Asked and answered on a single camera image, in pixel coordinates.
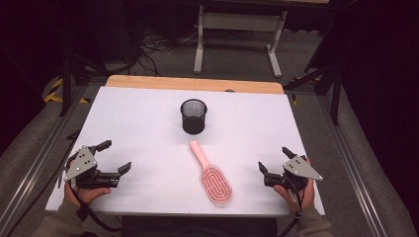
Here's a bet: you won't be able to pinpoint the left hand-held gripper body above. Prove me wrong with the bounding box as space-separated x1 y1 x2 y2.
63 145 122 191

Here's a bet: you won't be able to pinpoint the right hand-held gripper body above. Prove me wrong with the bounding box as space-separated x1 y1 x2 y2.
263 155 324 193

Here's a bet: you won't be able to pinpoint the pink hairbrush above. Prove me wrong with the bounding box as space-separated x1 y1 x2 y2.
189 139 234 205

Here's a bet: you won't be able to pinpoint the black mesh pen holder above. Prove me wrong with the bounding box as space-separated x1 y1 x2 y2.
180 98 209 135

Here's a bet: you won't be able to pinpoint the person's right hand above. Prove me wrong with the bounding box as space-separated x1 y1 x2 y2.
273 157 316 213

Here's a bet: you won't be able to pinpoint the person's left hand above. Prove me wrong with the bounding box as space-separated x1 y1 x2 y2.
63 183 113 207

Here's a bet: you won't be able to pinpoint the white table board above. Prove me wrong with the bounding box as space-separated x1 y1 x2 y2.
44 86 326 217

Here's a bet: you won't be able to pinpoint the black metal stand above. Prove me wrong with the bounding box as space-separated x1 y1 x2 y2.
283 48 345 126
58 53 112 119

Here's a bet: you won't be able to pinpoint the yellow black hazard tape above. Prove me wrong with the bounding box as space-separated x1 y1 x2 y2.
43 77 91 105

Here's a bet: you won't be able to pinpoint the wooden table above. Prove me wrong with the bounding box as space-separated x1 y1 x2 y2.
105 74 286 96

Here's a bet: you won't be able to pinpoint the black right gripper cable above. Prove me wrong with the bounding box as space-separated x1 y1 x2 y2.
278 186 304 237

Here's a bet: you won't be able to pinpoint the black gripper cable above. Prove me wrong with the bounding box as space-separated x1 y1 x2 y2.
278 186 304 237
67 182 124 233

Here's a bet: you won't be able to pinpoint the metal floor rail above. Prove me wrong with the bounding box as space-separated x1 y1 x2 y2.
316 94 389 237
0 84 87 237

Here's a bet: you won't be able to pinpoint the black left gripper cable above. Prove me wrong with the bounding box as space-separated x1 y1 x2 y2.
67 182 124 233

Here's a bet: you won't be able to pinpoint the black floor cables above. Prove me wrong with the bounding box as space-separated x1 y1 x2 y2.
129 28 201 77

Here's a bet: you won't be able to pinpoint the grey metal desk frame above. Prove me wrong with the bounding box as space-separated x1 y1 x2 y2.
193 0 330 79

